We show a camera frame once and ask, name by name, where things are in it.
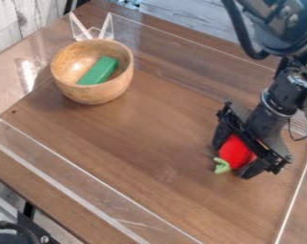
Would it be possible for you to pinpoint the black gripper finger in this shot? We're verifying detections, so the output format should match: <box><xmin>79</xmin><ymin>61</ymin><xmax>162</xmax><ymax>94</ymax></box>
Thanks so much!
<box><xmin>236</xmin><ymin>156</ymin><xmax>275</xmax><ymax>179</ymax></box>
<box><xmin>212</xmin><ymin>119</ymin><xmax>235</xmax><ymax>152</ymax></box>

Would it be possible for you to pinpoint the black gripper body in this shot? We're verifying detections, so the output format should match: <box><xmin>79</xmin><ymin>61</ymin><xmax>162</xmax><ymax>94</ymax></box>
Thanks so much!
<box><xmin>216</xmin><ymin>100</ymin><xmax>292</xmax><ymax>174</ymax></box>

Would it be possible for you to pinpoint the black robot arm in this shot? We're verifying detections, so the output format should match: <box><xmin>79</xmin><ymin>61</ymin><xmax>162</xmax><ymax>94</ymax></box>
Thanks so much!
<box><xmin>212</xmin><ymin>0</ymin><xmax>307</xmax><ymax>179</ymax></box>

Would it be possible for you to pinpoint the green rectangular block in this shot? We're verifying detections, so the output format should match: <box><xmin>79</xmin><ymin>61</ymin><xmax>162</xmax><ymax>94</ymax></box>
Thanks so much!
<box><xmin>77</xmin><ymin>56</ymin><xmax>119</xmax><ymax>85</ymax></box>

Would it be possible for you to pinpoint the wooden bowl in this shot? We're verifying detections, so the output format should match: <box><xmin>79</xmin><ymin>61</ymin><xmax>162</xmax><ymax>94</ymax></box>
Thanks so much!
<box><xmin>51</xmin><ymin>39</ymin><xmax>134</xmax><ymax>105</ymax></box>

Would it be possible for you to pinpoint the black cable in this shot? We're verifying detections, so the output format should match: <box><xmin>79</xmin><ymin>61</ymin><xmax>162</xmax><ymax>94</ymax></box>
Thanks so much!
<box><xmin>287</xmin><ymin>108</ymin><xmax>307</xmax><ymax>143</ymax></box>

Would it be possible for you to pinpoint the clear acrylic tray wall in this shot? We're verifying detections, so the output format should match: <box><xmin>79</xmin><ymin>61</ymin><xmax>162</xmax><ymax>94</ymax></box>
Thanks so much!
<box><xmin>0</xmin><ymin>13</ymin><xmax>307</xmax><ymax>244</ymax></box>

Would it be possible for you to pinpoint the black metal bracket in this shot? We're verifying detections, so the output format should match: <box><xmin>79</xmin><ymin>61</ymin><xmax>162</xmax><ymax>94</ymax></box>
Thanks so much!
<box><xmin>17</xmin><ymin>202</ymin><xmax>61</xmax><ymax>244</ymax></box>

